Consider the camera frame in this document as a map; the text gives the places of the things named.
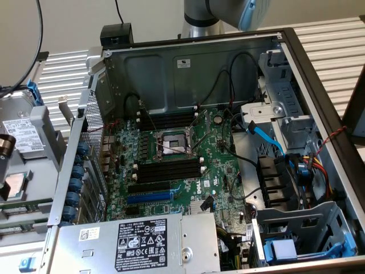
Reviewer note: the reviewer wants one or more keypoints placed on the small black clip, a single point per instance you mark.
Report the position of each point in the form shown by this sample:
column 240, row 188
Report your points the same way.
column 42, row 56

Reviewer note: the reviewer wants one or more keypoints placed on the coin cell battery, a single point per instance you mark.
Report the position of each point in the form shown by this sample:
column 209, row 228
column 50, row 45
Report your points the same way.
column 218, row 119

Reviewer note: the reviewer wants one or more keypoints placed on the black box device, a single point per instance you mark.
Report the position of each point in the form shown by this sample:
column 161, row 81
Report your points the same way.
column 117, row 34

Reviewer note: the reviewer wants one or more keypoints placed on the blue disk carrier rail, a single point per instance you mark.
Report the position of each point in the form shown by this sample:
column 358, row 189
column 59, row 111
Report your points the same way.
column 34, row 92

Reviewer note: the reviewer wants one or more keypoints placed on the blue plastic latch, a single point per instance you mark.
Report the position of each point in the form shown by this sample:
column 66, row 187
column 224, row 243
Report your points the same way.
column 27, row 265

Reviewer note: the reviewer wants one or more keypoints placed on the black plastic fan duct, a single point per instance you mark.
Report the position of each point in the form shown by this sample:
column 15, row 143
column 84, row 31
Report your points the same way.
column 271, row 182

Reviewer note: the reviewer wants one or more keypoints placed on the grey metal disk bay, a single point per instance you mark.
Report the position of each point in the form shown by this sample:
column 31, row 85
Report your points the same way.
column 288, row 219

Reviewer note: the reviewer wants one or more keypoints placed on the silver hard disk white label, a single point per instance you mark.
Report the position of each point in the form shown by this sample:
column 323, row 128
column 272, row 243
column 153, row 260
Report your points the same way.
column 22, row 134

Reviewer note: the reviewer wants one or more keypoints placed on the grey parts rack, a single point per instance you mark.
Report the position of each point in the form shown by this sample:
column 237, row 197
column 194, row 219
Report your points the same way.
column 42, row 171

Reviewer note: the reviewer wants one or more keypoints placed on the green RAM stick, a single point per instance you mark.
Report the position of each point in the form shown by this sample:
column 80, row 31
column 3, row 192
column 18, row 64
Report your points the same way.
column 12, row 229
column 17, row 209

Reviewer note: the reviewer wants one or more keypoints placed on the black RAM slot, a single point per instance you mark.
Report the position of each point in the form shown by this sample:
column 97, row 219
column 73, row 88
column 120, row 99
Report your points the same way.
column 168, row 121
column 168, row 172
column 168, row 113
column 168, row 125
column 168, row 163
column 168, row 117
column 168, row 177
column 168, row 167

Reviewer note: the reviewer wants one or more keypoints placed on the blue plastic disk carrier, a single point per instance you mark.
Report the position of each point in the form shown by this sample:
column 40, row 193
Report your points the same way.
column 339, row 249

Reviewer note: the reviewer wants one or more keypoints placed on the silver rear port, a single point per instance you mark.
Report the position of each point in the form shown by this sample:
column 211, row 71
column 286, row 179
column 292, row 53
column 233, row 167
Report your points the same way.
column 106, row 168
column 107, row 160
column 108, row 149
column 110, row 139

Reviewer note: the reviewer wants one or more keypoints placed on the green Dell motherboard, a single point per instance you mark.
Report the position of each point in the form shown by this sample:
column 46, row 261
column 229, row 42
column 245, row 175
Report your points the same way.
column 212, row 168

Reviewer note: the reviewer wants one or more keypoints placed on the long blue expansion slot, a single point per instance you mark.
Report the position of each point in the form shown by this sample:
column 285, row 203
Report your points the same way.
column 148, row 198

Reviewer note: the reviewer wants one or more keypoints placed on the grey power supply unit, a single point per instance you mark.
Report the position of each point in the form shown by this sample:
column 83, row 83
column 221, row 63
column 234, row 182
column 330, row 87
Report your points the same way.
column 97, row 251

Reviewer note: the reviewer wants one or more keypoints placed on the steel socket cover frame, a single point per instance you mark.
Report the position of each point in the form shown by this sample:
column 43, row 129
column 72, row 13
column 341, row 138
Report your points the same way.
column 198, row 118

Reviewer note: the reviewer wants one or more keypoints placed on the short black expansion slot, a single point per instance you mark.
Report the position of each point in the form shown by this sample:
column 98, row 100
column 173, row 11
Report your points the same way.
column 132, row 211

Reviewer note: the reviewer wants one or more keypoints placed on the long black expansion slot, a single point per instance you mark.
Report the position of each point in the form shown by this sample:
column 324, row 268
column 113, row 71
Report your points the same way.
column 148, row 187

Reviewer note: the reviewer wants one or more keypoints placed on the silver finned heatsink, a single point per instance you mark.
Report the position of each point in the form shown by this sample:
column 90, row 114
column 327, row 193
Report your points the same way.
column 195, row 207

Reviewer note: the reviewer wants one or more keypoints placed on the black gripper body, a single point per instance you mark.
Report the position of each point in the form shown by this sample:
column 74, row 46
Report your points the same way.
column 6, row 147

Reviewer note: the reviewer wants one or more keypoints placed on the thin steel locking lever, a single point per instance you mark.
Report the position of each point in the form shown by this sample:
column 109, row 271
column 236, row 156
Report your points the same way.
column 149, row 117
column 174, row 148

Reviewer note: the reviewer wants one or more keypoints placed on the silver CPU chip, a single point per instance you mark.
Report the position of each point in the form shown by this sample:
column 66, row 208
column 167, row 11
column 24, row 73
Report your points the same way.
column 20, row 182

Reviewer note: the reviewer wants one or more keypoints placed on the blue expansion card retainer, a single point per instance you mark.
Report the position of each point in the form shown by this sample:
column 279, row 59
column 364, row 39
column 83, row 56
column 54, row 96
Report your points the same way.
column 76, row 184

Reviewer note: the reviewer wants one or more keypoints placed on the metal card bracket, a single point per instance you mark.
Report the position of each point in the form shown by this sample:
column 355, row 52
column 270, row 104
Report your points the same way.
column 66, row 109

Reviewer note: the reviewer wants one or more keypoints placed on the silver disk bay bracket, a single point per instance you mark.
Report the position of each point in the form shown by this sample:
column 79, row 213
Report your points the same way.
column 256, row 112

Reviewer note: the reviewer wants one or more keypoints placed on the open metal PC case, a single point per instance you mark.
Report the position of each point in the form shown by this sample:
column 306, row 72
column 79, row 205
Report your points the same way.
column 148, row 82

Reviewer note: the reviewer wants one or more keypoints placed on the silver CPU socket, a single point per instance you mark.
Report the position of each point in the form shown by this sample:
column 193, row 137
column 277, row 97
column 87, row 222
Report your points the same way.
column 174, row 144

